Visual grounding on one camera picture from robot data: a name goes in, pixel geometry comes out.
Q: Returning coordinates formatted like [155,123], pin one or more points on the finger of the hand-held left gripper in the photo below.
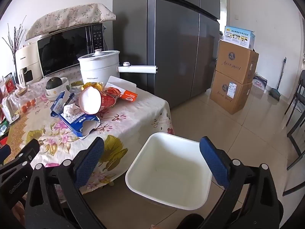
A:
[27,151]
[4,152]

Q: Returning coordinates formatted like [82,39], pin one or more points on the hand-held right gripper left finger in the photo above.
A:
[89,162]

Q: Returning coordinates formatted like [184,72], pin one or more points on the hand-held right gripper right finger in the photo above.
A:
[214,162]

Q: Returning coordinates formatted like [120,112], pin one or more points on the torn blue cardboard box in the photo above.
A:
[78,124]

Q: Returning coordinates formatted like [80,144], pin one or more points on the white plastic bin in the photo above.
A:
[166,167]

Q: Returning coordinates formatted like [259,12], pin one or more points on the white tissue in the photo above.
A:
[71,111]

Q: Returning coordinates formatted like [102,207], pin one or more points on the red and white noodle cup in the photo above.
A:
[89,100]

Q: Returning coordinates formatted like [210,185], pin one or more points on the yellow snack packet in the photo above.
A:
[91,85]

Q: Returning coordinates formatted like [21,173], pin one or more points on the orange and white carton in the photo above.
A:
[128,95]

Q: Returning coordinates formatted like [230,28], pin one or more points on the small orange fruit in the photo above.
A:
[33,102]
[29,104]
[23,108]

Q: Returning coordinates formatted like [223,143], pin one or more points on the white pouch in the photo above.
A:
[10,109]

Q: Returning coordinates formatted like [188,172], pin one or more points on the clear plastic bag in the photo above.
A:
[19,100]

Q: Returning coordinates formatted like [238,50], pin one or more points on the white shallow bowl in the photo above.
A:
[51,98]

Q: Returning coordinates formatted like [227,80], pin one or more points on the jar with wooden lid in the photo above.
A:
[22,91]

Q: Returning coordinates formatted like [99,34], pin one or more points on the floral tablecloth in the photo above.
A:
[131,114]

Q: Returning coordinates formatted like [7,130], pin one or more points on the red packet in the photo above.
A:
[9,84]

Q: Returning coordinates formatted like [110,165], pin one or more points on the dark green pumpkin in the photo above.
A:
[53,84]

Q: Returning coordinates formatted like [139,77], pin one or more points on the plain white bowl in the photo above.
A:
[64,82]

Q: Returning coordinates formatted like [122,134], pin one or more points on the small-flowered white cloth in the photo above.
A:
[69,71]

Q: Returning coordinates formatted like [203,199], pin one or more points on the black chair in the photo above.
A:
[297,124]

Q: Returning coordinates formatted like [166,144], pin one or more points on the cream air fryer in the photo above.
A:
[26,59]

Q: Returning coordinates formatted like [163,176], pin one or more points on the broom with green head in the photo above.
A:
[275,93]

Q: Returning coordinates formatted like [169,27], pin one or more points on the white electric cooking pot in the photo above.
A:
[100,69]

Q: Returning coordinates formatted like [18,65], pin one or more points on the black microwave oven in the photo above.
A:
[62,50]

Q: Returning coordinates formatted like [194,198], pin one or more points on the dried branches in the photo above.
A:
[14,35]

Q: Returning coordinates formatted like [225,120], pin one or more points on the blue and white printed box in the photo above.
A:
[238,38]

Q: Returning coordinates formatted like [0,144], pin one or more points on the grey refrigerator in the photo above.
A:
[171,40]

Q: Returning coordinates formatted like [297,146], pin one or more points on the floral microwave cover cloth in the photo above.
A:
[71,16]

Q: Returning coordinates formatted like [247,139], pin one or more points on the white door frame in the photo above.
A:
[222,9]

